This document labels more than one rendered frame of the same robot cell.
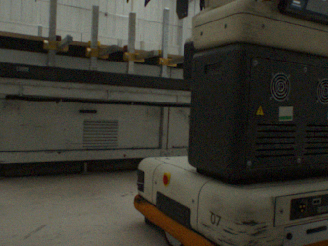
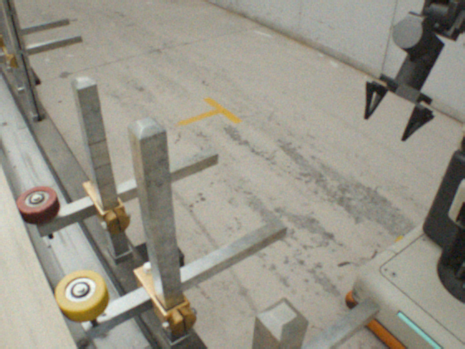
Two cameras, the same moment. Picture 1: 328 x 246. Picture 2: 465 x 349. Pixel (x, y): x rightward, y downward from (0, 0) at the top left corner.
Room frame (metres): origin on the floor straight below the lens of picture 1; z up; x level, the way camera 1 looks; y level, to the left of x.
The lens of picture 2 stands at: (2.24, 0.44, 1.43)
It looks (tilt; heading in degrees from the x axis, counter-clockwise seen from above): 39 degrees down; 263
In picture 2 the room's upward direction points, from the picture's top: 1 degrees clockwise
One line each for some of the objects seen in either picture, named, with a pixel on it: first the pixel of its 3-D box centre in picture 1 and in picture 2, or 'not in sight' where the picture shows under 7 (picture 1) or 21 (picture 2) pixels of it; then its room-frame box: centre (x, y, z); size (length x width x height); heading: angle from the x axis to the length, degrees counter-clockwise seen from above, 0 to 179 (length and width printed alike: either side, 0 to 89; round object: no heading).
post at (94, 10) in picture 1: (93, 44); not in sight; (2.05, 0.46, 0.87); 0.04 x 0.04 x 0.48; 29
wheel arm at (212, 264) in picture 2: (173, 62); (192, 275); (2.25, -0.05, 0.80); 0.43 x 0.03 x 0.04; 29
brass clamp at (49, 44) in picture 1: (55, 46); not in sight; (1.94, 0.66, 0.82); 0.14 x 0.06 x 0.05; 119
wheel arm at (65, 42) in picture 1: (61, 45); not in sight; (1.89, 0.61, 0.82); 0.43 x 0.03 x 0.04; 29
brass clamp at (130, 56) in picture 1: (133, 57); not in sight; (2.18, 0.22, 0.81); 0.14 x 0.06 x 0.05; 119
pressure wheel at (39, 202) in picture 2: not in sight; (43, 218); (2.54, -0.17, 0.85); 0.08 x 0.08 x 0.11
